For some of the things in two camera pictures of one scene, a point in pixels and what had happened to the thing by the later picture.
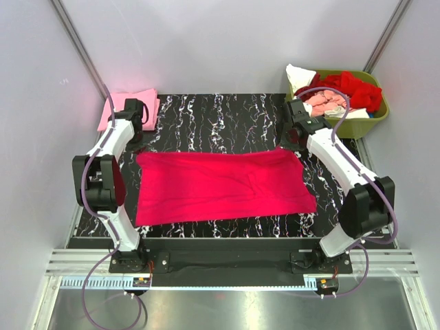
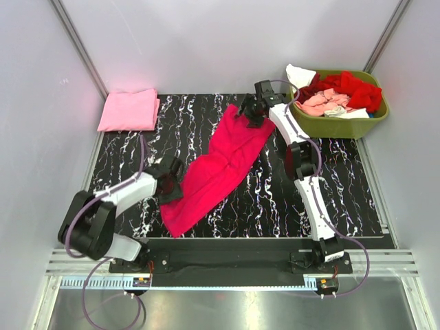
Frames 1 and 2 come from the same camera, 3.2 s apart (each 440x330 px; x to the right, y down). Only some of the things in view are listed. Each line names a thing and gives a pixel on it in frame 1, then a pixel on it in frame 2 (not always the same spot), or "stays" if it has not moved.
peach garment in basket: (320, 102) stays
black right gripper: (287, 145) -> (254, 122)
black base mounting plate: (228, 262) stays
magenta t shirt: (180, 186) -> (209, 178)
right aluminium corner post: (387, 35) stays
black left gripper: (136, 148) -> (177, 195)
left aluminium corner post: (80, 44) stays
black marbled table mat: (216, 123) stays
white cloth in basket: (299, 77) stays
